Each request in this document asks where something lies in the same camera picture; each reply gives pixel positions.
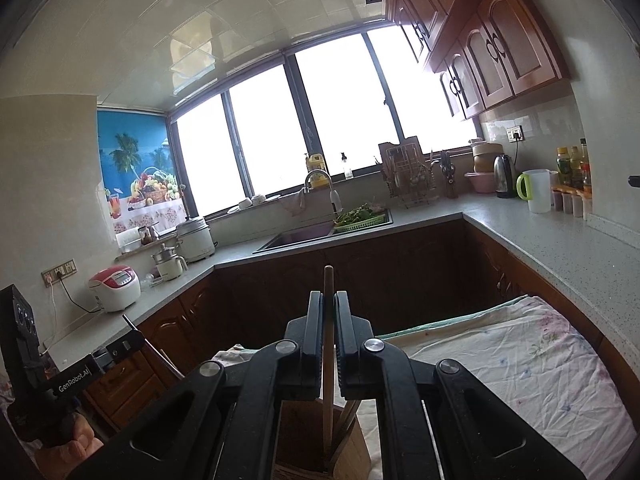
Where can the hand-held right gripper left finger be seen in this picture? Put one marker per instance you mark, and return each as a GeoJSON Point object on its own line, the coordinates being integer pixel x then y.
{"type": "Point", "coordinates": [315, 340]}

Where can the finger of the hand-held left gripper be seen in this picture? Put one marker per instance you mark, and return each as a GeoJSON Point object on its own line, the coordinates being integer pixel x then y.
{"type": "Point", "coordinates": [117, 352]}

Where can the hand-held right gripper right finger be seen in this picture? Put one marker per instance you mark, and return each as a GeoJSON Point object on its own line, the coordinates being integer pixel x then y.
{"type": "Point", "coordinates": [345, 340]}

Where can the wooden utensil holder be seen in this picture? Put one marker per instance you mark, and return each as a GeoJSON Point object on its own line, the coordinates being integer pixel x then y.
{"type": "Point", "coordinates": [357, 455]}

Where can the person's left hand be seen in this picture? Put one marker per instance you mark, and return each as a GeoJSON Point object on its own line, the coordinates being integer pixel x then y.
{"type": "Point", "coordinates": [75, 452]}

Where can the red white rice cooker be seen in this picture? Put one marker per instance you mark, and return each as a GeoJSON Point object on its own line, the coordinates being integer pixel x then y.
{"type": "Point", "coordinates": [115, 290]}

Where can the wooden base cabinets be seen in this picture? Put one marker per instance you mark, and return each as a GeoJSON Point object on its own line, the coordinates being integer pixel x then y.
{"type": "Point", "coordinates": [400, 270]}

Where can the small white electric pot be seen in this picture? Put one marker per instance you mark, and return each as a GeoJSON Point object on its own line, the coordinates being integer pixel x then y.
{"type": "Point", "coordinates": [170, 267]}

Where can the steel kitchen sink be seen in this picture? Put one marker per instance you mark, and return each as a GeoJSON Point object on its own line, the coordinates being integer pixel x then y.
{"type": "Point", "coordinates": [295, 237]}

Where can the white tray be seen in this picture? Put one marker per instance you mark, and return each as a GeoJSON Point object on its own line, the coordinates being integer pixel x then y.
{"type": "Point", "coordinates": [129, 244]}

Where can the green strainer basket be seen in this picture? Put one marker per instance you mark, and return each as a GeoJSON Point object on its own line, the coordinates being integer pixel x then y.
{"type": "Point", "coordinates": [370, 223]}

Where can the leafy green vegetables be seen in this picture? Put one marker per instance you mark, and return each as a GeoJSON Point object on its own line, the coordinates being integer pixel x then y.
{"type": "Point", "coordinates": [355, 215]}

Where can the large white rice cooker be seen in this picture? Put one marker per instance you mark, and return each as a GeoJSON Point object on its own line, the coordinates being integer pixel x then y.
{"type": "Point", "coordinates": [195, 242]}

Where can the pink dish cloth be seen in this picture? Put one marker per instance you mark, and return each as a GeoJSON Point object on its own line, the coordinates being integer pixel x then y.
{"type": "Point", "coordinates": [292, 205]}

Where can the metal kitchen faucet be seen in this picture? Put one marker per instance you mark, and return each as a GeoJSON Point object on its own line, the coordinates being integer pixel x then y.
{"type": "Point", "coordinates": [336, 200]}

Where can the white bowl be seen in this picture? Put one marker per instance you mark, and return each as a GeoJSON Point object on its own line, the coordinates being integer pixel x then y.
{"type": "Point", "coordinates": [245, 203]}
{"type": "Point", "coordinates": [258, 200]}

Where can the white floral tablecloth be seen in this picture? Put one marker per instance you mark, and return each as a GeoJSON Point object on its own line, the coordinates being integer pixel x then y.
{"type": "Point", "coordinates": [500, 360]}

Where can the clear pump bottle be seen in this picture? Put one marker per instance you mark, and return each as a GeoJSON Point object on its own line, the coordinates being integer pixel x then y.
{"type": "Point", "coordinates": [347, 170]}

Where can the yellow oil jug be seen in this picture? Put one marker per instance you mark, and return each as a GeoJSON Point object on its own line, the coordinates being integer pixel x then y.
{"type": "Point", "coordinates": [316, 165]}

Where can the knife and scissors holder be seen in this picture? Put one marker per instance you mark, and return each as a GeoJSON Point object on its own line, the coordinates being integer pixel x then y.
{"type": "Point", "coordinates": [450, 187]}

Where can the wooden cutting board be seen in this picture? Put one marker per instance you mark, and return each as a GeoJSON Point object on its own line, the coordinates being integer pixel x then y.
{"type": "Point", "coordinates": [387, 152]}

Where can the fruit print window blind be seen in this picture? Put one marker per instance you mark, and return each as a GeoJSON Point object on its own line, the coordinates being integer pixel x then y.
{"type": "Point", "coordinates": [130, 160]}

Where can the pink basin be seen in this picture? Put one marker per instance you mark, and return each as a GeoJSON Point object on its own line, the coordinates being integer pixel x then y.
{"type": "Point", "coordinates": [480, 182]}

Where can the large kitchen window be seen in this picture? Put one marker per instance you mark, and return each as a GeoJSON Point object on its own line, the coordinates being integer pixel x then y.
{"type": "Point", "coordinates": [260, 135]}

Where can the grey speckled countertop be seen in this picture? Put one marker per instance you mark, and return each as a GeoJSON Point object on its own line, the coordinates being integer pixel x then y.
{"type": "Point", "coordinates": [550, 260]}

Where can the steel electric kettle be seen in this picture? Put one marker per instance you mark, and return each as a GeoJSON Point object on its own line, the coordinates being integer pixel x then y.
{"type": "Point", "coordinates": [505, 180]}

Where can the beige lidded pot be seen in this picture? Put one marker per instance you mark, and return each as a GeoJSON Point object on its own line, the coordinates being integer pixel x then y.
{"type": "Point", "coordinates": [485, 160]}

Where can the white seasoning jar set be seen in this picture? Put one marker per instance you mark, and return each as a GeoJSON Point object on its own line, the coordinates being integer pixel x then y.
{"type": "Point", "coordinates": [567, 205]}

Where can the yellow green oil bottle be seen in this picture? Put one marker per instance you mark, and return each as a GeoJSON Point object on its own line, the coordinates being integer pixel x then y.
{"type": "Point", "coordinates": [564, 167]}

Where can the amber oil bottle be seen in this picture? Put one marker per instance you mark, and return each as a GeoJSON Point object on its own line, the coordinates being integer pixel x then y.
{"type": "Point", "coordinates": [576, 167]}

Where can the dark sauce bottle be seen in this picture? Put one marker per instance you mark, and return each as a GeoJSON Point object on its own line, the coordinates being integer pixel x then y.
{"type": "Point", "coordinates": [585, 170]}

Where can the beige wall socket strip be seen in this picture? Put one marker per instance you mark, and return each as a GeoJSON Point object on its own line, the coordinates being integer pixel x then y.
{"type": "Point", "coordinates": [60, 271]}

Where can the white wall socket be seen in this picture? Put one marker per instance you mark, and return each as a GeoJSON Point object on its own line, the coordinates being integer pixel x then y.
{"type": "Point", "coordinates": [515, 133]}

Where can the wooden wall cabinets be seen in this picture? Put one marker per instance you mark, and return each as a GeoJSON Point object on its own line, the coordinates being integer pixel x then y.
{"type": "Point", "coordinates": [500, 50]}

